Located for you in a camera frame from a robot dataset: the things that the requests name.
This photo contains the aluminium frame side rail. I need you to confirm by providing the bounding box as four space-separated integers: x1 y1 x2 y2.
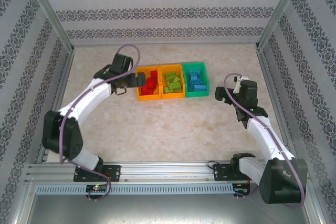
256 47 300 163
35 48 77 164

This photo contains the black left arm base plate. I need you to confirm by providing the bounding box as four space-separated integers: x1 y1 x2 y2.
73 165 122 183

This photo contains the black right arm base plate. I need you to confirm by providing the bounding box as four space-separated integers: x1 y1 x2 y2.
212 163 260 182

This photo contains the aluminium frame cross rail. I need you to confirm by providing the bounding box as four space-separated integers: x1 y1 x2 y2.
70 40 260 47

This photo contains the slotted grey cable duct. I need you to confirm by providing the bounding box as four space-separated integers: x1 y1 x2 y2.
35 183 235 195

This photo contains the aluminium mounting rail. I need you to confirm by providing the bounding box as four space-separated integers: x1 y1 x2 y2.
25 161 312 184

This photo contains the orange plastic bin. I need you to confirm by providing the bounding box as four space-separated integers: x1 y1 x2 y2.
159 63 186 100
135 66 162 102

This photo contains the aluminium frame post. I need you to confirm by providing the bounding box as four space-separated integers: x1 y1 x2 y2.
20 0 76 51
256 0 308 51

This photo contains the green plastic bin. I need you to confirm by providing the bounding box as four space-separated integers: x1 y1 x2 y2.
181 61 211 98

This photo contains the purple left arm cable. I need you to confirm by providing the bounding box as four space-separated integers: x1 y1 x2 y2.
59 44 140 201

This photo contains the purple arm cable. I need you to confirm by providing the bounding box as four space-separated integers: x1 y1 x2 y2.
223 73 308 208
59 44 140 201

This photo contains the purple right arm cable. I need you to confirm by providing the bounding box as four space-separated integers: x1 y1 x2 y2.
223 73 308 208

